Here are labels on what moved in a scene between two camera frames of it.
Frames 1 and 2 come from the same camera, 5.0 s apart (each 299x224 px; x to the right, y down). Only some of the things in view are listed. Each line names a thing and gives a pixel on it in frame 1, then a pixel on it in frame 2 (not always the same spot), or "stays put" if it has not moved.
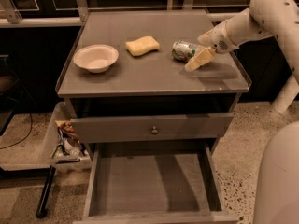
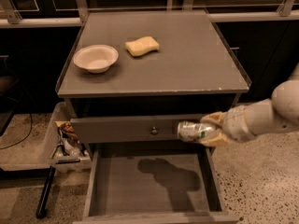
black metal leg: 41,210 stays put
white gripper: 219,37 -> 235,124
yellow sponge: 142,45 stays put
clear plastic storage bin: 57,146 stays put
